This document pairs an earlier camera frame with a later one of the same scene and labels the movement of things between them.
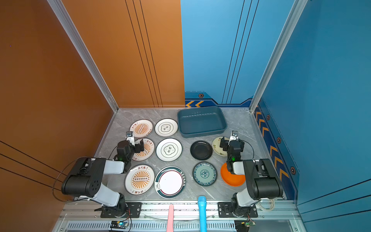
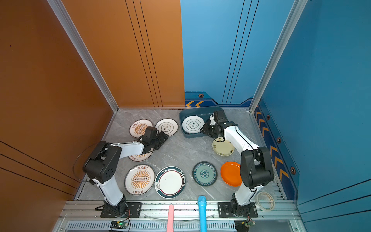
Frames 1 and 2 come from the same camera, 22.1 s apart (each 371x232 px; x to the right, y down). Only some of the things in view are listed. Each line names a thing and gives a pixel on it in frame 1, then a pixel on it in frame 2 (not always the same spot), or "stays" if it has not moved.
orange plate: [233, 180] stays
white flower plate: [166, 127] stays
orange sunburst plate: [141, 128] stays
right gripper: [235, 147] -> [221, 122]
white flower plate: [169, 149] -> [192, 124]
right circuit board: [242, 225] stays
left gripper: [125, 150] -> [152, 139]
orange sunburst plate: [149, 149] stays
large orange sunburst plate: [139, 179] stays
